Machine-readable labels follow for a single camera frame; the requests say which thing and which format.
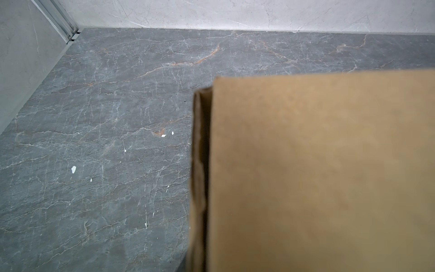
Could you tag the aluminium frame rail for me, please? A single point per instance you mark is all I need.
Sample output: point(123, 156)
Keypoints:
point(59, 19)

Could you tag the brown cardboard box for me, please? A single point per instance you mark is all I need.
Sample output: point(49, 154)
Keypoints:
point(314, 173)

